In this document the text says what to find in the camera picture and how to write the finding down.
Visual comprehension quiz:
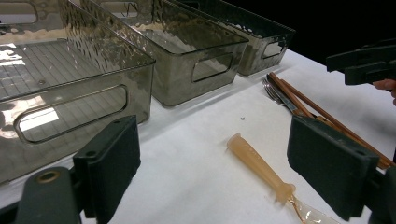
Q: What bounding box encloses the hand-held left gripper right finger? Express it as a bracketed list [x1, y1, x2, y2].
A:
[287, 115, 380, 222]

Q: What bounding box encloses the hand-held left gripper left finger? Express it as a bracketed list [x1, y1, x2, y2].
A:
[72, 115, 142, 224]

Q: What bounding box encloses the wooden handle metal fork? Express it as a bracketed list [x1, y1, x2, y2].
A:
[261, 77, 289, 106]

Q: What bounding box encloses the small wooden spoon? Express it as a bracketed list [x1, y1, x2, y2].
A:
[226, 133, 340, 224]

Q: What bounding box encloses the smoked clear plastic bin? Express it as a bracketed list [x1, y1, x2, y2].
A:
[174, 0, 297, 77]
[0, 0, 157, 185]
[78, 0, 249, 107]

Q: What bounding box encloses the white table sheet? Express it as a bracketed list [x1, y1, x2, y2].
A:
[0, 49, 396, 224]

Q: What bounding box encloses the wooden handle metal knife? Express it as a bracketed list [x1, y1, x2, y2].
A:
[270, 85, 307, 119]

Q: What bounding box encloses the brown wooden chopstick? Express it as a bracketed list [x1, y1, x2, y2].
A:
[279, 78, 396, 171]
[267, 72, 316, 119]

